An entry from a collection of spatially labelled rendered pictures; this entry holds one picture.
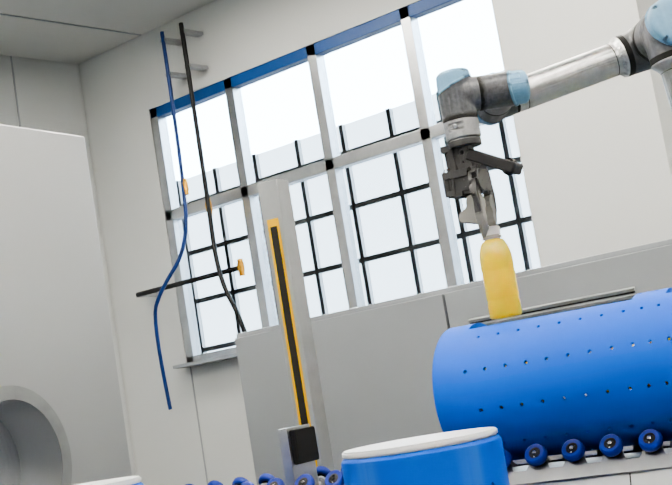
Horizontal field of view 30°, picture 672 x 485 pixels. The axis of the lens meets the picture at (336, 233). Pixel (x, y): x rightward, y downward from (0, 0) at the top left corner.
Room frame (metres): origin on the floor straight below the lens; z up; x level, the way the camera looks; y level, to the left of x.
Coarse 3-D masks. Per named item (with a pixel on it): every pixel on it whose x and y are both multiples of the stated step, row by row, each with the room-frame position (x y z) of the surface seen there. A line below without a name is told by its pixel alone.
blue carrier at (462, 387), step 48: (480, 336) 2.50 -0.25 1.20; (528, 336) 2.43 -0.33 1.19; (576, 336) 2.37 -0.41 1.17; (624, 336) 2.32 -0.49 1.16; (432, 384) 2.50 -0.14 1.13; (480, 384) 2.45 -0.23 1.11; (528, 384) 2.40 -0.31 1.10; (576, 384) 2.35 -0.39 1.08; (624, 384) 2.31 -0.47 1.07; (528, 432) 2.44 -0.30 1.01; (576, 432) 2.40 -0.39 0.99; (624, 432) 2.37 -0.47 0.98
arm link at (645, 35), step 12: (660, 0) 2.60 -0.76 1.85; (648, 12) 2.62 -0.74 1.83; (660, 12) 2.59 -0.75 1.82; (636, 24) 2.73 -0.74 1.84; (648, 24) 2.61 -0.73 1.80; (660, 24) 2.59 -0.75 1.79; (636, 36) 2.70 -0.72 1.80; (648, 36) 2.63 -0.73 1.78; (660, 36) 2.59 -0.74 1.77; (636, 48) 2.72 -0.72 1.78; (648, 48) 2.65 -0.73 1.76; (660, 48) 2.61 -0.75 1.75; (648, 60) 2.72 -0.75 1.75; (660, 60) 2.62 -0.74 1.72; (660, 72) 2.65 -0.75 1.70
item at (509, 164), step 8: (472, 152) 2.60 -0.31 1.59; (480, 152) 2.59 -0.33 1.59; (472, 160) 2.60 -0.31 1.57; (480, 160) 2.59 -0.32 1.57; (488, 160) 2.58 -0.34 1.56; (496, 160) 2.57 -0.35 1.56; (504, 160) 2.57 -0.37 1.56; (512, 160) 2.57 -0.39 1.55; (496, 168) 2.58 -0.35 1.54; (504, 168) 2.57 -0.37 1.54; (512, 168) 2.56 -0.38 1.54; (520, 168) 2.58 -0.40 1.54
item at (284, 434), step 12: (288, 432) 2.77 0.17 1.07; (300, 432) 2.79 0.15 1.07; (312, 432) 2.83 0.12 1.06; (288, 444) 2.77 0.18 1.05; (300, 444) 2.78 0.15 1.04; (312, 444) 2.83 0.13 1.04; (288, 456) 2.77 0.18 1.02; (300, 456) 2.77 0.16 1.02; (312, 456) 2.82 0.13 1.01; (288, 468) 2.78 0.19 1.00; (300, 468) 2.80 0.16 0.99; (312, 468) 2.84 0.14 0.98; (288, 480) 2.78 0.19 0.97
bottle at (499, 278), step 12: (492, 240) 2.60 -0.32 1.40; (504, 240) 2.61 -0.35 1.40; (480, 252) 2.61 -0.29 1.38; (492, 252) 2.59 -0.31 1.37; (504, 252) 2.59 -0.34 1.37; (480, 264) 2.62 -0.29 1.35; (492, 264) 2.59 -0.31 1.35; (504, 264) 2.59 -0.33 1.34; (492, 276) 2.59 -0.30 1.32; (504, 276) 2.59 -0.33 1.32; (492, 288) 2.59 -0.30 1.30; (504, 288) 2.59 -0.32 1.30; (516, 288) 2.60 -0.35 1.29; (492, 300) 2.60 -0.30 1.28; (504, 300) 2.59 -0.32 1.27; (516, 300) 2.59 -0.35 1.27; (492, 312) 2.60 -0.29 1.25; (504, 312) 2.59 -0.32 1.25; (516, 312) 2.59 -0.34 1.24
